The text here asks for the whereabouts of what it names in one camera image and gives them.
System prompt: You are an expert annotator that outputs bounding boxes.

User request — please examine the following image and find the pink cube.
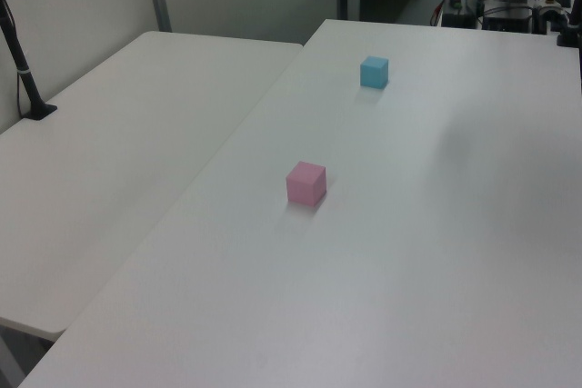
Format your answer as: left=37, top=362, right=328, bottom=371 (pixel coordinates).
left=285, top=160, right=328, bottom=207

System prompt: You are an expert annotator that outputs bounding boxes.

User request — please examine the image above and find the white side table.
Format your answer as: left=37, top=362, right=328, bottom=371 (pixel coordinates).
left=0, top=30, right=305, bottom=335

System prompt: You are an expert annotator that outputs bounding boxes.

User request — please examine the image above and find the black clamp stand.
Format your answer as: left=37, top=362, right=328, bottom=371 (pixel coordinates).
left=556, top=0, right=582, bottom=49

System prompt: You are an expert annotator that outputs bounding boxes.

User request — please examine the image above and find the black camera pole with base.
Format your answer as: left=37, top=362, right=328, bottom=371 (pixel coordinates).
left=0, top=0, right=59, bottom=122

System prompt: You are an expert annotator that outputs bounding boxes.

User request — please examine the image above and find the black electronics box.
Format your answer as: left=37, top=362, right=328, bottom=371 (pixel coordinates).
left=483, top=5, right=534, bottom=34

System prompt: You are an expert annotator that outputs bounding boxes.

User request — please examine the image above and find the small black box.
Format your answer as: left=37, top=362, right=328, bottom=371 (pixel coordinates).
left=441, top=12, right=477, bottom=29

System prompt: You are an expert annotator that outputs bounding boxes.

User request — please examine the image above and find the blue cube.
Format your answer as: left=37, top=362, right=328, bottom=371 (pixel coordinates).
left=359, top=55, right=390, bottom=89

